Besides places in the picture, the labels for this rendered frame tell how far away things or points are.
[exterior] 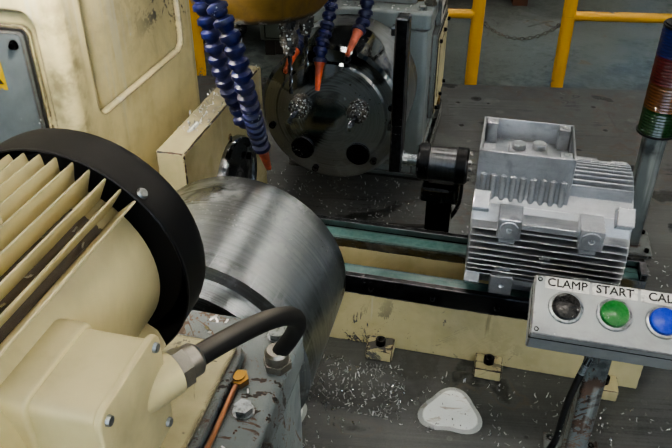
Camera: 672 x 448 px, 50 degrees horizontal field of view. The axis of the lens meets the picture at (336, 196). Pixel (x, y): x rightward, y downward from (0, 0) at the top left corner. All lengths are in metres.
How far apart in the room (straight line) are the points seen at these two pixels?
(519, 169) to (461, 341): 0.29
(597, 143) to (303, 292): 1.14
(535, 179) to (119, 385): 0.68
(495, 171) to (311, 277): 0.31
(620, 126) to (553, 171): 0.93
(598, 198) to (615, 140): 0.82
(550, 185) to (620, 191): 0.09
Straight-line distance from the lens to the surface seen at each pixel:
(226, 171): 1.04
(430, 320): 1.08
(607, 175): 1.00
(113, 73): 1.02
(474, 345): 1.10
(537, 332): 0.82
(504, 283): 0.99
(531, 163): 0.94
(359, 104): 1.20
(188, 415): 0.55
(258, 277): 0.71
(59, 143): 0.50
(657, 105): 1.28
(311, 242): 0.79
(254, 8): 0.88
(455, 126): 1.77
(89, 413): 0.38
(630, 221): 0.97
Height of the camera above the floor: 1.59
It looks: 32 degrees down
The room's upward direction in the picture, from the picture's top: straight up
